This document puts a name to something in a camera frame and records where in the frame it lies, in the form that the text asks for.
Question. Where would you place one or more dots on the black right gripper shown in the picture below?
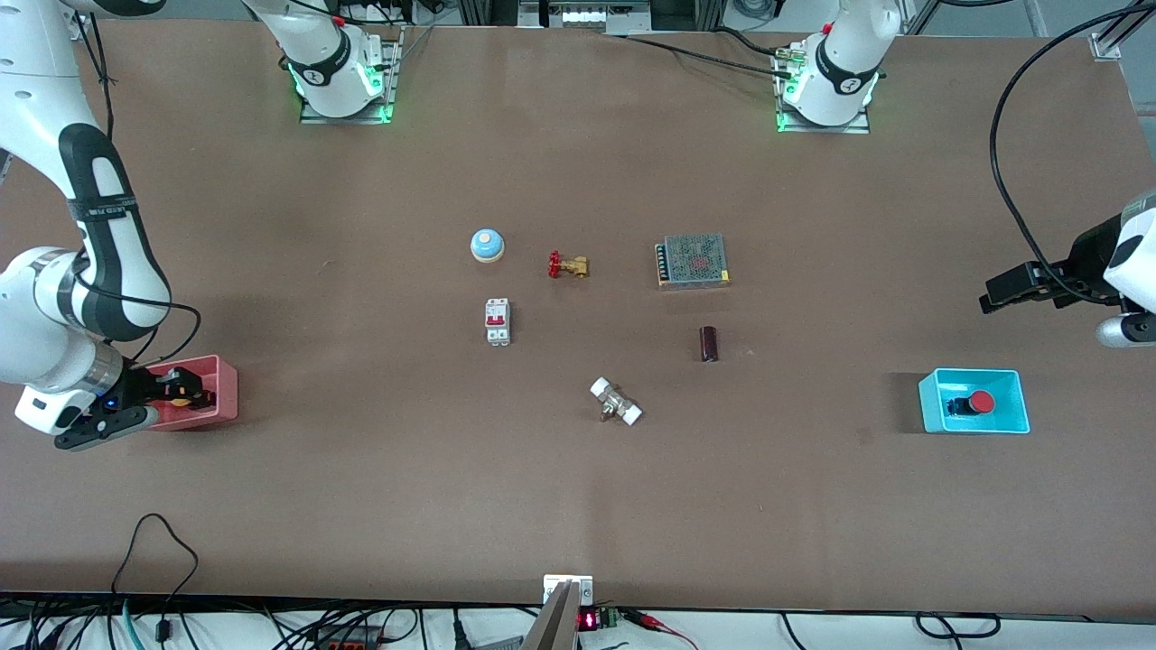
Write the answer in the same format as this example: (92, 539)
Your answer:
(144, 386)

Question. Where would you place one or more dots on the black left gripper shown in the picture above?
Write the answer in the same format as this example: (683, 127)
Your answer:
(1086, 257)

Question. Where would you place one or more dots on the red push button switch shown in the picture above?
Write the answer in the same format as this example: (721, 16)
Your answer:
(980, 403)

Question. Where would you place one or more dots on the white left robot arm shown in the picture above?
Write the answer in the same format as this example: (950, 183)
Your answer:
(849, 54)

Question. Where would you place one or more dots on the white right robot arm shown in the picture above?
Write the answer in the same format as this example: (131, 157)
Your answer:
(27, 72)

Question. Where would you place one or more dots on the pink plastic box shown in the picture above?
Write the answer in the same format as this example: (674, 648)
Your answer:
(217, 388)

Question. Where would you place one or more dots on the cyan plastic box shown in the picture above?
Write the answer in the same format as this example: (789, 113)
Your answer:
(1016, 415)

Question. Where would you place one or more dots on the white circuit breaker red lever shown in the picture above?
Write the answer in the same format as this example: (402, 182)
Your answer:
(498, 322)

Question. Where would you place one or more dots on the dark brown cylinder capacitor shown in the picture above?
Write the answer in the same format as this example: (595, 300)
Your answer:
(709, 344)

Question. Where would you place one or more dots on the blue round call bell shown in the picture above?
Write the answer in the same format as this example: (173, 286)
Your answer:
(487, 245)

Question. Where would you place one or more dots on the metal mesh power supply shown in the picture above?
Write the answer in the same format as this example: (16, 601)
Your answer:
(694, 261)

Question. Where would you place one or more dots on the brass valve red handwheel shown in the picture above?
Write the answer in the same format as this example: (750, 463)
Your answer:
(567, 265)

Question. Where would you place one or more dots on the white metal pipe fitting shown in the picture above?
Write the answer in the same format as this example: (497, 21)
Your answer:
(616, 403)

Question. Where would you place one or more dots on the red digit display module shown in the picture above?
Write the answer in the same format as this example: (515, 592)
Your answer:
(591, 620)

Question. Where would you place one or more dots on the red alligator clip lead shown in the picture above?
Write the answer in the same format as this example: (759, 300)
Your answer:
(655, 623)

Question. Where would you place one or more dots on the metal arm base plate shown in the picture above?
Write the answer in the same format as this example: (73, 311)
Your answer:
(849, 129)
(394, 72)

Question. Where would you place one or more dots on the metal corner bracket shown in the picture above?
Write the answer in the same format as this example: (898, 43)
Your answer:
(1105, 45)

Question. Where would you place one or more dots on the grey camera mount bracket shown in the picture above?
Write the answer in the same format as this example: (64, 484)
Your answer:
(553, 623)

